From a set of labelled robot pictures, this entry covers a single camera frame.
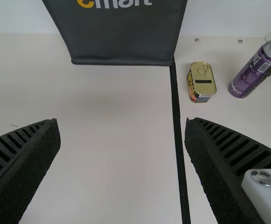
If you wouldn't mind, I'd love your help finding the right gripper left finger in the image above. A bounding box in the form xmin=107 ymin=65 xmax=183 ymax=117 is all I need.
xmin=0 ymin=118 xmax=62 ymax=224

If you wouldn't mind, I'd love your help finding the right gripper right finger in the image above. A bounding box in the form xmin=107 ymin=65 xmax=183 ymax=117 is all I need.
xmin=184 ymin=117 xmax=271 ymax=224

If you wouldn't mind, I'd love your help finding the black strip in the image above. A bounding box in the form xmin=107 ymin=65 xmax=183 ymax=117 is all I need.
xmin=169 ymin=61 xmax=191 ymax=224

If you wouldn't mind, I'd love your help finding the gold rectangular tin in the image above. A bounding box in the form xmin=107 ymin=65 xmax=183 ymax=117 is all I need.
xmin=186 ymin=62 xmax=218 ymax=103

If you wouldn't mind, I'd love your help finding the purple can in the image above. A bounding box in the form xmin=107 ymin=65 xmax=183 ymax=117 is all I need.
xmin=228 ymin=40 xmax=271 ymax=99

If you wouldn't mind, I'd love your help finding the dark grey bag with straps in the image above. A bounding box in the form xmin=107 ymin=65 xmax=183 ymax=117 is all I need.
xmin=42 ymin=0 xmax=188 ymax=67

